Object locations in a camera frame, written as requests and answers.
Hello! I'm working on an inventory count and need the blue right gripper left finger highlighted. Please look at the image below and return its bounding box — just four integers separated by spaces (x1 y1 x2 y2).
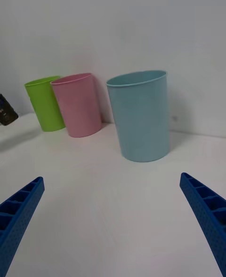
0 176 45 277

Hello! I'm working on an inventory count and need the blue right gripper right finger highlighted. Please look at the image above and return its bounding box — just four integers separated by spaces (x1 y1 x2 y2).
179 172 226 277

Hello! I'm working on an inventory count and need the black drink can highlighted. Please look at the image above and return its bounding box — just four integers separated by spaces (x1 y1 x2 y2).
0 93 19 126

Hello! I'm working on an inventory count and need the pale blue plastic bin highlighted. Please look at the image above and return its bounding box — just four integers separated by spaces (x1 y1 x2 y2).
105 70 170 163

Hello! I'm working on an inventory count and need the green plastic bin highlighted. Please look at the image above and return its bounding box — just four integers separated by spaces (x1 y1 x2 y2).
24 75 66 132

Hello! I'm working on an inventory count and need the pink plastic bin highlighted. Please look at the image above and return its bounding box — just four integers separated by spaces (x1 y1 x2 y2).
50 72 103 138

